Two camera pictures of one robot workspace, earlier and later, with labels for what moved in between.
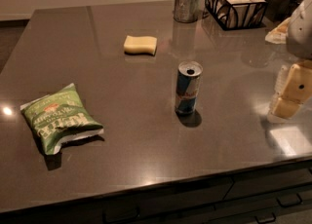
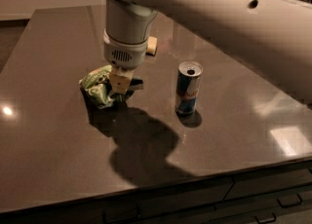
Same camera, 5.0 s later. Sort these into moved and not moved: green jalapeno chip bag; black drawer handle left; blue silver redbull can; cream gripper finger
Moved: green jalapeno chip bag; cream gripper finger
Not moved: blue silver redbull can; black drawer handle left
